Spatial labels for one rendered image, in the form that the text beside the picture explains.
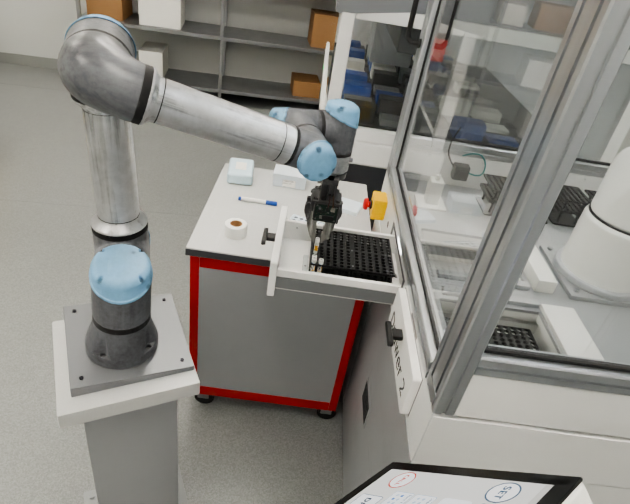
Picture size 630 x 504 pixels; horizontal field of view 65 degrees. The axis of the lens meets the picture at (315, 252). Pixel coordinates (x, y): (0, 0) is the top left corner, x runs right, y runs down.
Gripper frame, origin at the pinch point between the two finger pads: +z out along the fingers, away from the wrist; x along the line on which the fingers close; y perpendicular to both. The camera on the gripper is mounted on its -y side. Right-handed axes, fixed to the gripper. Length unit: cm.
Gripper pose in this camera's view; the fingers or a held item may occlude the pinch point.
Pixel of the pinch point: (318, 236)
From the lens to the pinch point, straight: 127.1
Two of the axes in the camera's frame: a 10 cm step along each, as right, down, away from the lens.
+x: 9.9, 1.6, 0.5
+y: -0.4, 5.6, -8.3
